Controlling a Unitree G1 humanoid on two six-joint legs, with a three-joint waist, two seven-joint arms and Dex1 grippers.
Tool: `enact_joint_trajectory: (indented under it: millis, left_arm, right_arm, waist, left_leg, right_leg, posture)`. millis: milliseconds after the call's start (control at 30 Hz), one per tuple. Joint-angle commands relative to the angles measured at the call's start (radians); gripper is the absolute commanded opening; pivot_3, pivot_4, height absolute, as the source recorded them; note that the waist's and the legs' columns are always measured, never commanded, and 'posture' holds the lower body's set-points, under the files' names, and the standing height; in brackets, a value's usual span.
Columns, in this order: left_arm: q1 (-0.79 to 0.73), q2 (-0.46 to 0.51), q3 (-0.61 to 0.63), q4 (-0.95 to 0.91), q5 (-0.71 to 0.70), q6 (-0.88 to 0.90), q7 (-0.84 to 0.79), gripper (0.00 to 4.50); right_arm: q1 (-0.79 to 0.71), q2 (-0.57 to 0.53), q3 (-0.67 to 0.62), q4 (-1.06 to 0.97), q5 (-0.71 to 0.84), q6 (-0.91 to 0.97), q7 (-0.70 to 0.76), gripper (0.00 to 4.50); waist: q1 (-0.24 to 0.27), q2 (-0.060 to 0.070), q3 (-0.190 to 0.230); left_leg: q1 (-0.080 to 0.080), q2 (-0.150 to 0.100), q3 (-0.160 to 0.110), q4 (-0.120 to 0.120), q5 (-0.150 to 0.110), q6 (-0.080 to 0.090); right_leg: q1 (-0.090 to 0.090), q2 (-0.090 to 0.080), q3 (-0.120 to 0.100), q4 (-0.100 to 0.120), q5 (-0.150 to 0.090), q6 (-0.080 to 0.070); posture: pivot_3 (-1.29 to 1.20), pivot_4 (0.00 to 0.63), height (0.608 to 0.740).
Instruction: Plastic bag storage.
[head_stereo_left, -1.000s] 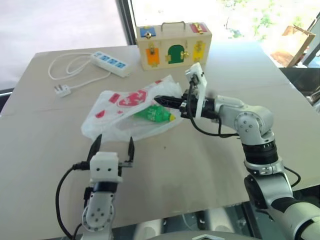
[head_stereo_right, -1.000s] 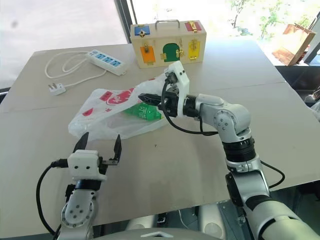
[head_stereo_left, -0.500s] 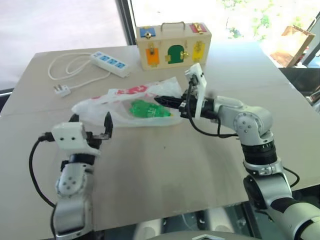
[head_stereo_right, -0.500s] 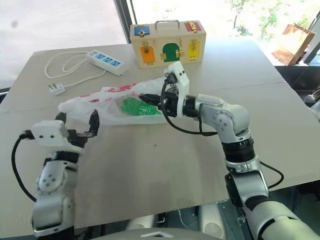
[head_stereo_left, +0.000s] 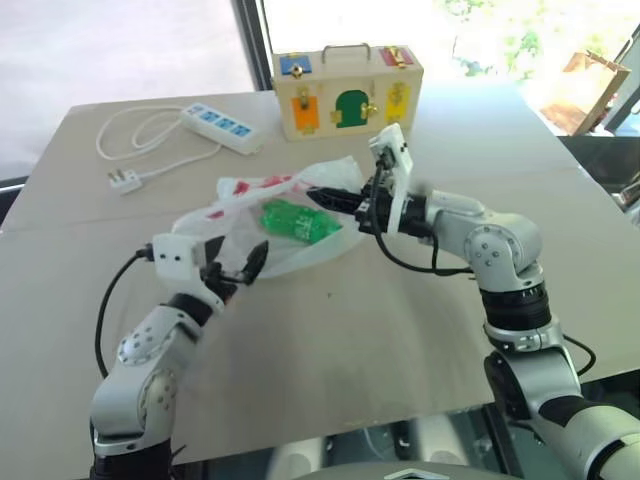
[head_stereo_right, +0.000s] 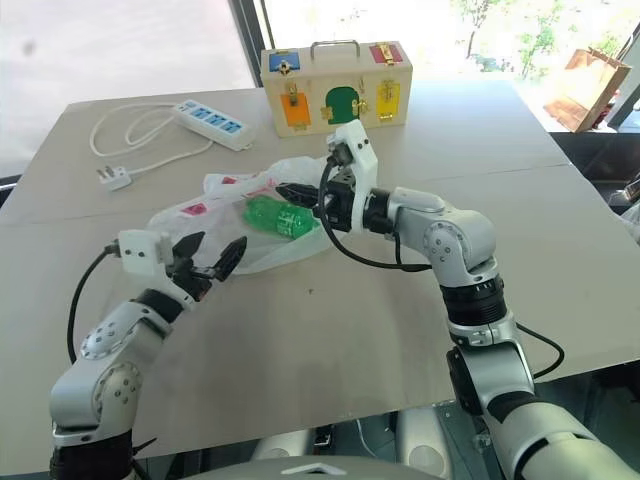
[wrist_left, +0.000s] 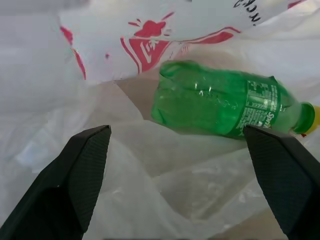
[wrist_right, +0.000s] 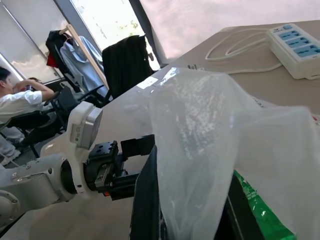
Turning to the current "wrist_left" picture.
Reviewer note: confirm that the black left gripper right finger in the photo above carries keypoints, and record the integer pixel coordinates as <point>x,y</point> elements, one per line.
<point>287,180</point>

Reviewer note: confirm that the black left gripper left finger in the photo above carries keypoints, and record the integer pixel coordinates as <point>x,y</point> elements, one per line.
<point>57,187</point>

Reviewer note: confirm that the white red-printed plastic bag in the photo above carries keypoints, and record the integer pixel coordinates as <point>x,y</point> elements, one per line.
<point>155,190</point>

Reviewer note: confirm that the green plastic soda bottle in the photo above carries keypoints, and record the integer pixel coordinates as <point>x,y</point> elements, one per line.
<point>200,105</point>

